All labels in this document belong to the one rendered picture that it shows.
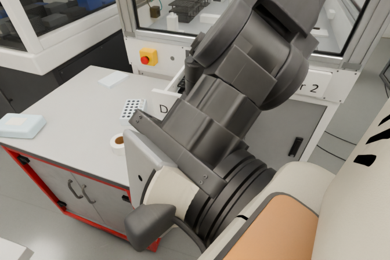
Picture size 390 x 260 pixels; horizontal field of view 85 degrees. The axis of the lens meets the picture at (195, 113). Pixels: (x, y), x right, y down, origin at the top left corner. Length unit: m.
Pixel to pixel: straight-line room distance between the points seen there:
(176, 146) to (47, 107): 0.98
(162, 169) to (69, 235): 1.46
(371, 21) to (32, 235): 1.90
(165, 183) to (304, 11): 0.21
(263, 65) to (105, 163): 0.66
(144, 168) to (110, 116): 0.78
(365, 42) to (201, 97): 0.82
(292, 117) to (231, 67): 0.95
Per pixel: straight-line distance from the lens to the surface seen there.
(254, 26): 0.22
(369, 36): 0.96
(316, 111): 1.11
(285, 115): 1.12
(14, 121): 1.04
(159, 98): 0.75
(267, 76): 0.21
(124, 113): 0.90
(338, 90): 1.04
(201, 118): 0.18
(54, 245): 1.62
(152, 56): 1.06
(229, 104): 0.19
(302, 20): 0.26
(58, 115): 1.06
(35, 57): 1.26
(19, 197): 1.92
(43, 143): 0.96
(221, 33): 0.21
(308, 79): 0.97
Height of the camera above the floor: 1.35
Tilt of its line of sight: 41 degrees down
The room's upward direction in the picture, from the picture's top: straight up
